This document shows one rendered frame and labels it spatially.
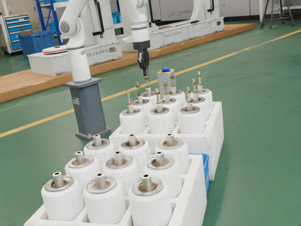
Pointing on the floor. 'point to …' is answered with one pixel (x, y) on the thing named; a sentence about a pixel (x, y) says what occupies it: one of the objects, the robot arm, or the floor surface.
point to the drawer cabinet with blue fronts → (13, 27)
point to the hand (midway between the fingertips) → (145, 72)
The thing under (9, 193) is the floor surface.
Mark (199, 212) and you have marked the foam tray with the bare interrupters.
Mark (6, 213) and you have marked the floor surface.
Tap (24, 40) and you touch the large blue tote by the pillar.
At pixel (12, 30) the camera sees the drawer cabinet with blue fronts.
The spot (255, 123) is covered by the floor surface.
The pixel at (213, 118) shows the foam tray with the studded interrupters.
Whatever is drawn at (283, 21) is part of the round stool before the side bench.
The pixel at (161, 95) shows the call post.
